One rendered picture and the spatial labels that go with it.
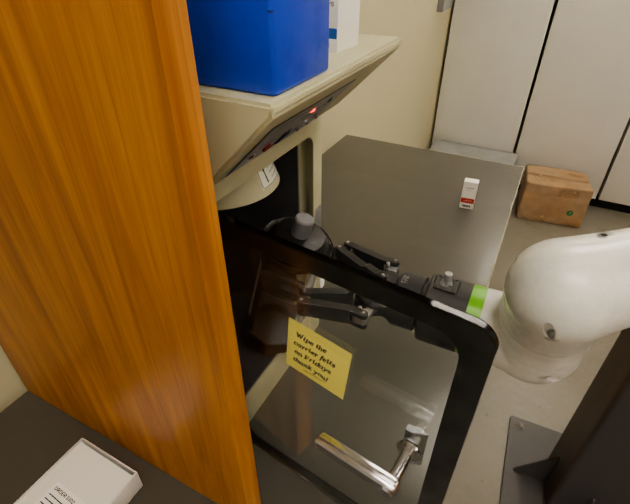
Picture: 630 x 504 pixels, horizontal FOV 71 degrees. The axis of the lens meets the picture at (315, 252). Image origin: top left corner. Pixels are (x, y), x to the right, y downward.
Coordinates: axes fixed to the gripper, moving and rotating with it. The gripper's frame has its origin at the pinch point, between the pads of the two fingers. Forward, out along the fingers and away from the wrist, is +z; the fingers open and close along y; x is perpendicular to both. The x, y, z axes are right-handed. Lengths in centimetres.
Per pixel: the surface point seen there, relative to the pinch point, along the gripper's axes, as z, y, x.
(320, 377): -14.5, 19.8, -3.1
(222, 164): -3.8, 18.2, -24.7
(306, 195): 5.0, -13.3, -4.4
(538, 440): -60, -79, 119
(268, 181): 4.0, -0.4, -13.1
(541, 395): -60, -103, 121
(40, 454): 29, 33, 26
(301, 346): -12.1, 19.5, -6.4
